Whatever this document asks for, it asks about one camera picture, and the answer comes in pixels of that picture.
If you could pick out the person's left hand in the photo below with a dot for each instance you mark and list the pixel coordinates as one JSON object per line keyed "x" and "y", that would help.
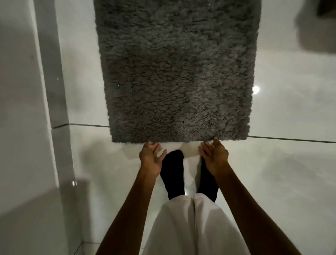
{"x": 150, "y": 160}

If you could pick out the person's right hand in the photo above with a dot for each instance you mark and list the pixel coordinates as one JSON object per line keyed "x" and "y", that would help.
{"x": 216, "y": 160}

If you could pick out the person's left fingers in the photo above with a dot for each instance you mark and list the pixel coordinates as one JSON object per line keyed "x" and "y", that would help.
{"x": 154, "y": 149}

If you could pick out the person's right fingers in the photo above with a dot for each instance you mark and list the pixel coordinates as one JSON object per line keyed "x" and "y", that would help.
{"x": 208, "y": 149}

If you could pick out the person's left forearm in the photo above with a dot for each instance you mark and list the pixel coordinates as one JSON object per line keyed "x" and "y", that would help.
{"x": 131, "y": 210}

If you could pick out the person's right forearm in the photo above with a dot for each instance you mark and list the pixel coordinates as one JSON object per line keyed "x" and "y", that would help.
{"x": 249, "y": 210}

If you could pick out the black sock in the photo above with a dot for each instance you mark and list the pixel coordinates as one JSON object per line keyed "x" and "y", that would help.
{"x": 172, "y": 173}
{"x": 208, "y": 185}

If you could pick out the white trousers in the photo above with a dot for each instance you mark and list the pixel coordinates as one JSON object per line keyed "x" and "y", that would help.
{"x": 193, "y": 226}

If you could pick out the grey shaggy rug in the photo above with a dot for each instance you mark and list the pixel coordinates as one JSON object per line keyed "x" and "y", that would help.
{"x": 175, "y": 68}

